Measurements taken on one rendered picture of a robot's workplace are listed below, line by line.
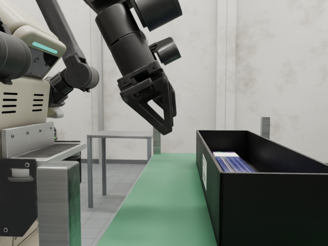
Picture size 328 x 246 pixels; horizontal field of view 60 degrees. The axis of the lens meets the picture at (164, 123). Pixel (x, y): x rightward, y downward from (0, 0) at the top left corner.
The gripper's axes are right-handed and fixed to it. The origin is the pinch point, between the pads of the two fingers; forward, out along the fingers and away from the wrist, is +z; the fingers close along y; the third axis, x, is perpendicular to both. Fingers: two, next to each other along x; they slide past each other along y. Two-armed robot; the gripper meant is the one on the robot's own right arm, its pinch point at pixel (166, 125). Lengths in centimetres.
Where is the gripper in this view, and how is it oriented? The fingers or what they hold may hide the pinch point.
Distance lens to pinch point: 45.0
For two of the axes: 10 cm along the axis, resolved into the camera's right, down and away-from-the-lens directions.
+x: -9.0, 4.4, 0.8
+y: 0.5, -0.7, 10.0
